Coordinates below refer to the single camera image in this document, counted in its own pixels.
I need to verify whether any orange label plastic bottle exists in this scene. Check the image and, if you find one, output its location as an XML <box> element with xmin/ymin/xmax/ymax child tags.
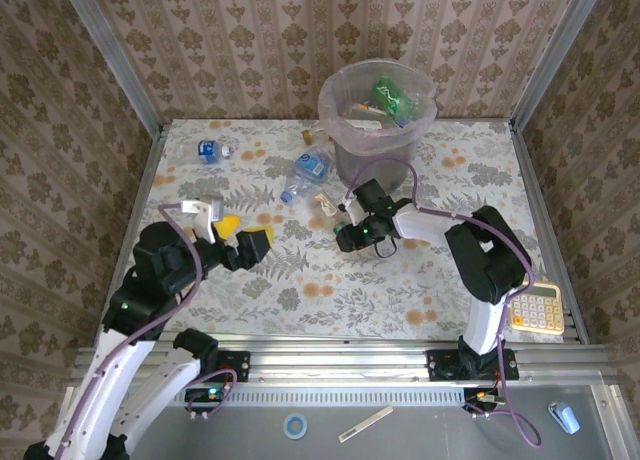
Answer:
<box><xmin>301</xmin><ymin>122</ymin><xmax>334</xmax><ymax>146</ymax></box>

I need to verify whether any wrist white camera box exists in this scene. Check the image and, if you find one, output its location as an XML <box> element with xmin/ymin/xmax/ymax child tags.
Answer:
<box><xmin>343</xmin><ymin>195</ymin><xmax>372</xmax><ymax>227</ymax></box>
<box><xmin>180</xmin><ymin>197</ymin><xmax>225</xmax><ymax>245</ymax></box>

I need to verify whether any small black controller board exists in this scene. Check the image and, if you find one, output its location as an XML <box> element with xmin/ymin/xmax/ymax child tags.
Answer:
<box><xmin>184</xmin><ymin>387</ymin><xmax>224</xmax><ymax>404</ymax></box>
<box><xmin>463</xmin><ymin>387</ymin><xmax>501</xmax><ymax>406</ymax></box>

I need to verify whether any slotted grey cable duct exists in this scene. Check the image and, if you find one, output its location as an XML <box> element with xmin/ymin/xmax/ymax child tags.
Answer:
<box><xmin>92</xmin><ymin>387</ymin><xmax>466</xmax><ymax>406</ymax></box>

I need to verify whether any small blue label bottle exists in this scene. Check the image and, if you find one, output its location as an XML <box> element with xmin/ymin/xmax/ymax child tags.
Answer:
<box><xmin>175</xmin><ymin>138</ymin><xmax>236</xmax><ymax>166</ymax></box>

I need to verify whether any green plastic bottle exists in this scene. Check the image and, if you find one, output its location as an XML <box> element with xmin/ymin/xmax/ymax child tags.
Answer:
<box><xmin>371</xmin><ymin>77</ymin><xmax>421</xmax><ymax>119</ymax></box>

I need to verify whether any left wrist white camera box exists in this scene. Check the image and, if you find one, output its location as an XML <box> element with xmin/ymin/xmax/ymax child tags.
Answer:
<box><xmin>180</xmin><ymin>197</ymin><xmax>225</xmax><ymax>245</ymax></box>

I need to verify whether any yellow calculator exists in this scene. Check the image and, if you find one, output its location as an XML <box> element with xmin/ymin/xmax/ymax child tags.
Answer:
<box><xmin>508</xmin><ymin>279</ymin><xmax>566</xmax><ymax>337</ymax></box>

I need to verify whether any beige label green cap bottle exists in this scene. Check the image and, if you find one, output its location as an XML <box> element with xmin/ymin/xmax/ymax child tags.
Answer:
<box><xmin>313</xmin><ymin>192</ymin><xmax>346</xmax><ymax>234</ymax></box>

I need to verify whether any wooden ruler stick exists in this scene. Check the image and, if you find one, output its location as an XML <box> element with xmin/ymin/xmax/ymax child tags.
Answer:
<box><xmin>337</xmin><ymin>404</ymin><xmax>395</xmax><ymax>444</ymax></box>

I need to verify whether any aluminium mounting rail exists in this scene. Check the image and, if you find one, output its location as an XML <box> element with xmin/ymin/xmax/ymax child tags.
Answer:
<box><xmin>72</xmin><ymin>337</ymin><xmax>616</xmax><ymax>386</ymax></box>

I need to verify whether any blue white stapler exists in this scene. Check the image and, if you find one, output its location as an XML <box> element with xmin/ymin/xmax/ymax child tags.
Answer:
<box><xmin>547</xmin><ymin>401</ymin><xmax>581</xmax><ymax>435</ymax></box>

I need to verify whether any grey round waste bin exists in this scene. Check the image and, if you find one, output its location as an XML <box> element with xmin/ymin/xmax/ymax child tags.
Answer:
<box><xmin>318</xmin><ymin>58</ymin><xmax>439</xmax><ymax>191</ymax></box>

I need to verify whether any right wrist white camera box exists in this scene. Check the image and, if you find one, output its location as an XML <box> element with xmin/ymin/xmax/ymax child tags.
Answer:
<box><xmin>343</xmin><ymin>195</ymin><xmax>372</xmax><ymax>227</ymax></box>

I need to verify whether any floral patterned tablecloth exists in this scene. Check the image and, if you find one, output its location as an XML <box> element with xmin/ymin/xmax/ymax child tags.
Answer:
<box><xmin>114</xmin><ymin>118</ymin><xmax>556</xmax><ymax>341</ymax></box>

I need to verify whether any blue tape roll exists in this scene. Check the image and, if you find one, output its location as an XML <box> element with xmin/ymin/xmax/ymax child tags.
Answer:
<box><xmin>283</xmin><ymin>414</ymin><xmax>308</xmax><ymax>440</ymax></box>

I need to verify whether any aluminium frame post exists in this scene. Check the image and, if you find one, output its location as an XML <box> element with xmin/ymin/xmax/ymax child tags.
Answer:
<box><xmin>58</xmin><ymin>0</ymin><xmax>166</xmax><ymax>134</ymax></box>
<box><xmin>514</xmin><ymin>0</ymin><xmax>609</xmax><ymax>131</ymax></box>

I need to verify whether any aluminium table side rail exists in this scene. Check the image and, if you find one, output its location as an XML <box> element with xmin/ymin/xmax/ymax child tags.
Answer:
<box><xmin>512</xmin><ymin>129</ymin><xmax>591</xmax><ymax>344</ymax></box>
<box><xmin>94</xmin><ymin>127</ymin><xmax>166</xmax><ymax>346</ymax></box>

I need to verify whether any clear pink bin liner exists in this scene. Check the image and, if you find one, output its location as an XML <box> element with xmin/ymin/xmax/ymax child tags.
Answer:
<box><xmin>318</xmin><ymin>58</ymin><xmax>439</xmax><ymax>156</ymax></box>

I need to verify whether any large blue label bottle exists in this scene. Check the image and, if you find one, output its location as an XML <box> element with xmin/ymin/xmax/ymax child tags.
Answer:
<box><xmin>279</xmin><ymin>147</ymin><xmax>335</xmax><ymax>205</ymax></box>

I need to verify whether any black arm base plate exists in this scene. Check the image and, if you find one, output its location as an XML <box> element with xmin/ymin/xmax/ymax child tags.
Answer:
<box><xmin>199</xmin><ymin>350</ymin><xmax>251</xmax><ymax>383</ymax></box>
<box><xmin>426</xmin><ymin>348</ymin><xmax>520</xmax><ymax>382</ymax></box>

